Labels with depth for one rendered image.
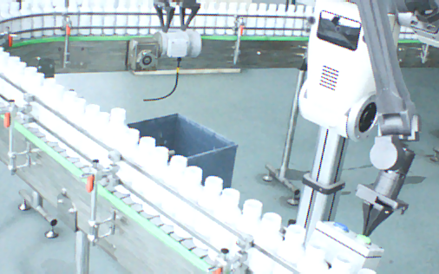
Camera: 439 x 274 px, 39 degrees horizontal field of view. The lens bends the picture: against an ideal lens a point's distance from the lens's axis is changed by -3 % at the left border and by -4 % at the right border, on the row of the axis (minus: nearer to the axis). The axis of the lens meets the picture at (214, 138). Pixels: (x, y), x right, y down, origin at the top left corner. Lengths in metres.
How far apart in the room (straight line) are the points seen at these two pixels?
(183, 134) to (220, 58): 1.07
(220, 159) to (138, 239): 0.61
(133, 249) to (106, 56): 1.62
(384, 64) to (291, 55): 2.26
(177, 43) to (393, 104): 1.82
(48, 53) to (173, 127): 0.89
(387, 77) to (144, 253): 0.72
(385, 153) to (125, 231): 0.69
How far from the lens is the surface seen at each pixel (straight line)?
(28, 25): 2.92
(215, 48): 3.28
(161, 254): 1.51
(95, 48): 3.05
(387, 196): 1.33
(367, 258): 1.34
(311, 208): 2.01
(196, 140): 2.26
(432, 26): 1.70
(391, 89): 1.30
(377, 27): 1.27
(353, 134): 1.84
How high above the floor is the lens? 1.79
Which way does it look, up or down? 23 degrees down
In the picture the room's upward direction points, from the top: 8 degrees clockwise
